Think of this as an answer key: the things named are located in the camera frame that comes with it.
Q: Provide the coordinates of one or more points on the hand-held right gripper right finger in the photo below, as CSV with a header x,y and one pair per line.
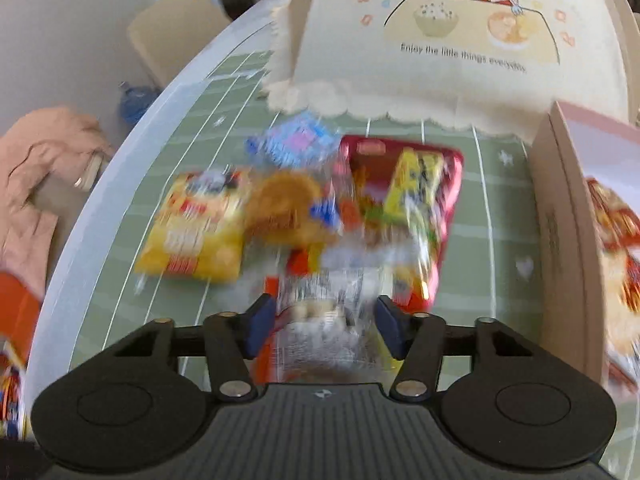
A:
x,y
391,331

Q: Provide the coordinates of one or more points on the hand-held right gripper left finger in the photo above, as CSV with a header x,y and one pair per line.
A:
x,y
260,327

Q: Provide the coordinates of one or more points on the clear snack packet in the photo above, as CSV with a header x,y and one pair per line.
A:
x,y
325,320

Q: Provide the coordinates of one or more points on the yellow panda snack packet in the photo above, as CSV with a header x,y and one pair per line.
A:
x,y
195,230

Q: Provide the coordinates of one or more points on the red snack packet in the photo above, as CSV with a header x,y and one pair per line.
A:
x,y
445,200

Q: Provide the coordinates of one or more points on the round brown cookie packet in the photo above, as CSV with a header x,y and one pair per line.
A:
x,y
285,205

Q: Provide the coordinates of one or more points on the green checked tablecloth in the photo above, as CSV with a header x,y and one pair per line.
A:
x,y
500,260

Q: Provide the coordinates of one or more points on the blue snack packet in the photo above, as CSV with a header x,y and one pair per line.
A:
x,y
295,140

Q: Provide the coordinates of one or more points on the pink cardboard box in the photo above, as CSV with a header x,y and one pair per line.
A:
x,y
560,220

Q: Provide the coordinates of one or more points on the blue water bottle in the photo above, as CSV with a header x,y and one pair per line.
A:
x,y
135,102

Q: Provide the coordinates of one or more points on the cream cartoon food cover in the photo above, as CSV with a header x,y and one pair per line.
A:
x,y
450,80

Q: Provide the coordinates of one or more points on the pink cloth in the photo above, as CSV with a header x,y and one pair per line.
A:
x,y
35,160

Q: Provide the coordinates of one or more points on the beige chair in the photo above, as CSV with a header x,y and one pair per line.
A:
x,y
175,30

